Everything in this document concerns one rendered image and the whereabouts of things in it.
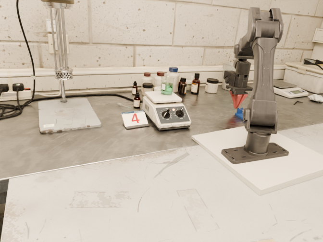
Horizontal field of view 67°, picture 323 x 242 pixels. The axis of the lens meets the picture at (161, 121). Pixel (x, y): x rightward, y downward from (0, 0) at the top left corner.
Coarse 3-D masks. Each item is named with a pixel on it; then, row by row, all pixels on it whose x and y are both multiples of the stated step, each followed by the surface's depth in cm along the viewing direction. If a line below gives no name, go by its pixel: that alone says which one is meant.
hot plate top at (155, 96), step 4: (148, 92) 100; (152, 92) 100; (156, 92) 101; (148, 96) 96; (152, 96) 95; (156, 96) 96; (160, 96) 96; (164, 96) 97; (168, 96) 97; (172, 96) 97; (176, 96) 98; (152, 100) 92; (156, 100) 91; (160, 100) 91; (164, 100) 92; (168, 100) 92; (172, 100) 93; (176, 100) 94; (180, 100) 94
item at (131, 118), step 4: (140, 112) 93; (124, 116) 90; (128, 116) 90; (132, 116) 91; (136, 116) 91; (140, 116) 92; (144, 116) 93; (124, 120) 89; (128, 120) 90; (132, 120) 90; (136, 120) 91; (140, 120) 91; (144, 120) 92; (128, 124) 89
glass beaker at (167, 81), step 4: (164, 76) 94; (168, 76) 99; (172, 76) 98; (164, 80) 95; (168, 80) 95; (172, 80) 95; (164, 84) 96; (168, 84) 95; (172, 84) 96; (164, 88) 96; (168, 88) 96; (172, 88) 97; (160, 92) 99; (164, 92) 97; (168, 92) 97; (172, 92) 98
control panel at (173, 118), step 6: (156, 108) 90; (162, 108) 91; (168, 108) 92; (174, 108) 92; (180, 108) 93; (174, 114) 91; (186, 114) 92; (162, 120) 87; (168, 120) 88; (174, 120) 89; (180, 120) 90; (186, 120) 90
